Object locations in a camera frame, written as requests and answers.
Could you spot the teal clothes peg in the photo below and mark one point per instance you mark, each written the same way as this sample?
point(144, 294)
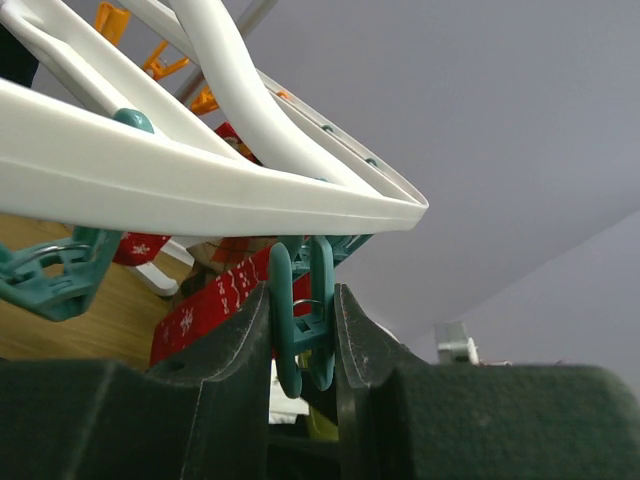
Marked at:
point(305, 325)
point(58, 280)

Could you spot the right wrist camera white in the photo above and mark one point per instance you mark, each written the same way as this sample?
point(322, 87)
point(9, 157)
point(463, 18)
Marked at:
point(454, 345)

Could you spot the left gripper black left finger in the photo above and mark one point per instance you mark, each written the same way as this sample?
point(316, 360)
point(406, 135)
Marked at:
point(200, 414)

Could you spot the white round sock hanger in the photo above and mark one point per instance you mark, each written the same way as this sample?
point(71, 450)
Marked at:
point(129, 156)

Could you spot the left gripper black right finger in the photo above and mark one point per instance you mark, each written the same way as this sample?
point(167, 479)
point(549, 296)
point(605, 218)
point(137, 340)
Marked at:
point(400, 417)

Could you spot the red sock with grey toe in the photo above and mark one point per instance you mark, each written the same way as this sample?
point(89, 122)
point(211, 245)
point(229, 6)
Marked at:
point(205, 300)

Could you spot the red patterned sock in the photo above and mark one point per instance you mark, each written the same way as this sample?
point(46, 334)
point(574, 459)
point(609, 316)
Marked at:
point(138, 248)

